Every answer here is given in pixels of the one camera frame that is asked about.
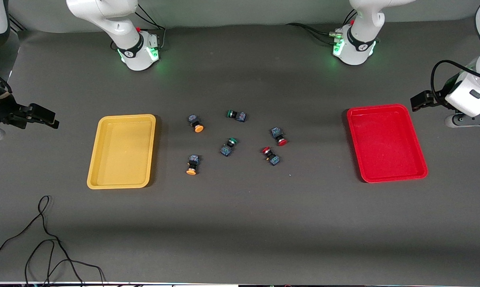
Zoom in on red push button switch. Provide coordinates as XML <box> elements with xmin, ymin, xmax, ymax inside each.
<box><xmin>270</xmin><ymin>127</ymin><xmax>288</xmax><ymax>147</ymax></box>
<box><xmin>261</xmin><ymin>146</ymin><xmax>281</xmax><ymax>166</ymax></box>

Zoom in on yellow push button switch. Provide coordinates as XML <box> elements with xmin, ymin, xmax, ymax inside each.
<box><xmin>186</xmin><ymin>155</ymin><xmax>201</xmax><ymax>176</ymax></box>
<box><xmin>188</xmin><ymin>114</ymin><xmax>205</xmax><ymax>133</ymax></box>

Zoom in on red plastic tray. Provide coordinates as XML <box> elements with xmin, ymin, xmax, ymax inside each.
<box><xmin>347</xmin><ymin>104</ymin><xmax>429</xmax><ymax>183</ymax></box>

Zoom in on yellow plastic tray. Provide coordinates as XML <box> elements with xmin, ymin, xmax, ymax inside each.
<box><xmin>87</xmin><ymin>114</ymin><xmax>157</xmax><ymax>190</ymax></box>

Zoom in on dark grey table mat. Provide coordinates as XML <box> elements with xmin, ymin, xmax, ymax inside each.
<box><xmin>0</xmin><ymin>16</ymin><xmax>480</xmax><ymax>285</ymax></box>

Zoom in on thin black loose cable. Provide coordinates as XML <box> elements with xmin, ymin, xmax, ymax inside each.
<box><xmin>0</xmin><ymin>195</ymin><xmax>105</xmax><ymax>286</ymax></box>

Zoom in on aluminium frame rail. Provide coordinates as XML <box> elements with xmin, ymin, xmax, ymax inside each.
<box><xmin>9</xmin><ymin>14</ymin><xmax>27</xmax><ymax>32</ymax></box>

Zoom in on left arm base black cables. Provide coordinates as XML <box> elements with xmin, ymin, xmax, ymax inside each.
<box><xmin>286</xmin><ymin>10</ymin><xmax>358</xmax><ymax>44</ymax></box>

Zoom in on arm base black cables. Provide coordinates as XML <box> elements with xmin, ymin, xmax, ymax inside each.
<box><xmin>134</xmin><ymin>4</ymin><xmax>167</xmax><ymax>51</ymax></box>
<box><xmin>286</xmin><ymin>10</ymin><xmax>358</xmax><ymax>44</ymax></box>

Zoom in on right arm base black cables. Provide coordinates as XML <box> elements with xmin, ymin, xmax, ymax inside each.
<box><xmin>134</xmin><ymin>4</ymin><xmax>167</xmax><ymax>51</ymax></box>

